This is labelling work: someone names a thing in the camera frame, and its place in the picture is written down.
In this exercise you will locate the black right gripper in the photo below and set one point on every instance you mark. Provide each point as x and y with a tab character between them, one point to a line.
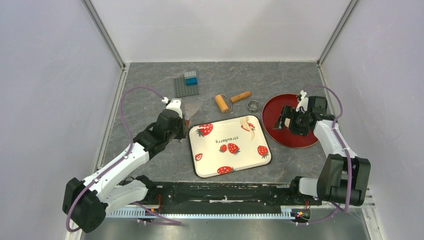
293	130

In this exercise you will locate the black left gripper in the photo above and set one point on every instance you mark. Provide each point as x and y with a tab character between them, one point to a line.
181	134

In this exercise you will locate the red round plate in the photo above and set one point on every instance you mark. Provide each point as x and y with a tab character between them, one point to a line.
269	116

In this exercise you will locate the metal scraper wooden handle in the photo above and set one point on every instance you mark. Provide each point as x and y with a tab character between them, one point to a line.
189	110

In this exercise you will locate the metal ring cutter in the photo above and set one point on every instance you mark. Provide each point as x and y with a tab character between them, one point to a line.
253	106

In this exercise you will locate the dough scrap strip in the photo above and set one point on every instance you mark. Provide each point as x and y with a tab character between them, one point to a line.
244	122

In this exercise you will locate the strawberry print enamel tray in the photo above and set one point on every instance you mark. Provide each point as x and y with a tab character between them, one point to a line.
224	146

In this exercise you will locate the wooden dough roller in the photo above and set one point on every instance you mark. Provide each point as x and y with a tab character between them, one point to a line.
225	103

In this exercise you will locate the white dough ball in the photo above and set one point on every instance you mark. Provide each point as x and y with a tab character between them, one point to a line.
287	123

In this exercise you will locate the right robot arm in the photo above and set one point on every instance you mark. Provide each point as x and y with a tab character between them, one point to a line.
344	176

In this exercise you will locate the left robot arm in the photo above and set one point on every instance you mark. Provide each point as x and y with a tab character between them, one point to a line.
86	202

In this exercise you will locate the grey lego baseplate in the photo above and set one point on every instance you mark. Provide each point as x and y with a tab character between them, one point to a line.
183	90

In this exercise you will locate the blue grey lego bricks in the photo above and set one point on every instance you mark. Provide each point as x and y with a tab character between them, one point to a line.
190	78

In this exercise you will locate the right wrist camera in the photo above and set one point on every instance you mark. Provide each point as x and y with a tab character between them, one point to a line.
302	99

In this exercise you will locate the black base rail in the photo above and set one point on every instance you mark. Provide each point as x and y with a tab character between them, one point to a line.
224	198

